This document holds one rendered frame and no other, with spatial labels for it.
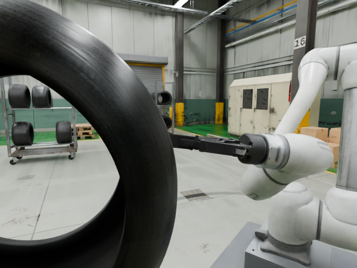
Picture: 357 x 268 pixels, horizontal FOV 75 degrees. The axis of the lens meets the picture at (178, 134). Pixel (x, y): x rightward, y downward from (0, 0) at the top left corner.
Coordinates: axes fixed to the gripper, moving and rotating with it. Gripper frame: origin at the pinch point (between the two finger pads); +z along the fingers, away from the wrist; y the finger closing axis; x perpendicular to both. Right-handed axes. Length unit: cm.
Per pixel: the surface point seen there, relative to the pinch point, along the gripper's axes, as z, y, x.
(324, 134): -418, -344, 1
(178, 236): -59, -157, 117
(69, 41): 20.5, 17.0, -13.3
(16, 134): 206, -489, 93
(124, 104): 13.1, 17.9, -6.6
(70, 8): 247, -1078, -362
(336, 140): -434, -328, 9
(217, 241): -93, -139, 112
